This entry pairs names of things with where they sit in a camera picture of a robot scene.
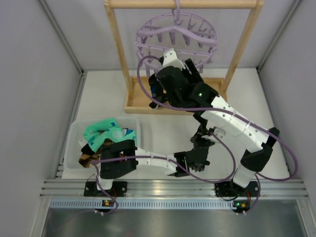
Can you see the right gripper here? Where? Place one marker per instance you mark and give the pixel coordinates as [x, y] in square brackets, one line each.
[155, 90]

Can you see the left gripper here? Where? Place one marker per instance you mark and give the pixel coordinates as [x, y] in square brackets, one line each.
[202, 144]

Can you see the purple round clip hanger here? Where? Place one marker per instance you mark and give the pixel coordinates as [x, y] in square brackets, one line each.
[188, 34]

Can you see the green sock back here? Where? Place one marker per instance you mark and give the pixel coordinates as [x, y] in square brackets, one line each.
[96, 134]

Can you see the black sock with grey patch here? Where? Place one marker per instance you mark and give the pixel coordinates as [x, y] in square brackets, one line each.
[156, 89]

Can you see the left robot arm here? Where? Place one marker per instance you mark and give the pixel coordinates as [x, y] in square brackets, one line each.
[122, 158]

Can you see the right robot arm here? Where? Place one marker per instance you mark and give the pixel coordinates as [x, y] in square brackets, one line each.
[258, 143]

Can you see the wooden hanger rack stand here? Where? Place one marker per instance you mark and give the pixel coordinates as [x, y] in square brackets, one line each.
[136, 100]

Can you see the brown tan checkered sock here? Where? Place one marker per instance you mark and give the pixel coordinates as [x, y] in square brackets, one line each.
[88, 155]

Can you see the white plastic basket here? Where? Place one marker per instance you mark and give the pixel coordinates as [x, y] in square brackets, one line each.
[76, 141]

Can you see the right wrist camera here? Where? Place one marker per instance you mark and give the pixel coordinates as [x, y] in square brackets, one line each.
[170, 58]

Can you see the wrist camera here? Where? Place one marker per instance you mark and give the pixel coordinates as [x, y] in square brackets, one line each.
[170, 58]
[218, 132]

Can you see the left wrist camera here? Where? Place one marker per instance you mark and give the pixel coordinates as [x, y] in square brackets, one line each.
[218, 132]

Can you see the aluminium mounting rail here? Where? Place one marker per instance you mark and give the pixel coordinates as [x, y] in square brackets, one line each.
[162, 194]

